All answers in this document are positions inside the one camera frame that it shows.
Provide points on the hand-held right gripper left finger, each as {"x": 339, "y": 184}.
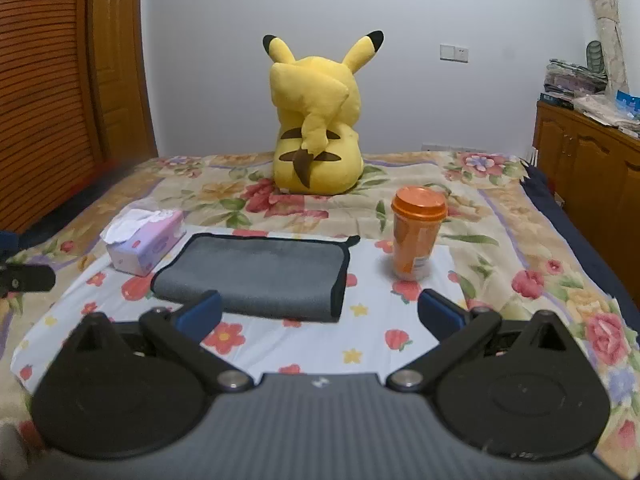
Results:
{"x": 201, "y": 311}

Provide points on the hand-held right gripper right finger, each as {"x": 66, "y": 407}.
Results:
{"x": 439, "y": 311}

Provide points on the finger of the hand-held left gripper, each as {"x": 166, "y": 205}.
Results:
{"x": 30, "y": 278}
{"x": 7, "y": 245}

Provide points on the grey towel with black trim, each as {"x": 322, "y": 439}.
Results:
{"x": 260, "y": 272}

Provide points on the orange cup with lid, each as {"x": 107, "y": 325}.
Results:
{"x": 415, "y": 240}

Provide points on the pink tissue box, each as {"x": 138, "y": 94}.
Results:
{"x": 145, "y": 245}

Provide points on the floral blanket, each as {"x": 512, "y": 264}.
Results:
{"x": 525, "y": 240}

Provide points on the white strawberry print sheet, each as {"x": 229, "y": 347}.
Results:
{"x": 320, "y": 340}

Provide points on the louvred wooden wardrobe door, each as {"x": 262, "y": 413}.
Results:
{"x": 45, "y": 90}

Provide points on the dark blue mattress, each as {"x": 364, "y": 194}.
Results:
{"x": 585, "y": 240}

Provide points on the wooden cabinet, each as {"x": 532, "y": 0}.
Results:
{"x": 590, "y": 170}

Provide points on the yellow plush toy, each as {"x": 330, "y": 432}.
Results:
{"x": 315, "y": 125}

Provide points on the stack of newspapers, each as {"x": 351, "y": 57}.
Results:
{"x": 575, "y": 82}

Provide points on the blue box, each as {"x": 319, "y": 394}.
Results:
{"x": 628, "y": 104}

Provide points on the green ribbed object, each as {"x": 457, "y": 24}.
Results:
{"x": 595, "y": 56}

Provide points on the beige patterned curtain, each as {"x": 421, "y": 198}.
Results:
{"x": 607, "y": 15}

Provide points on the white wall switch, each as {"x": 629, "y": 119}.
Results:
{"x": 454, "y": 53}

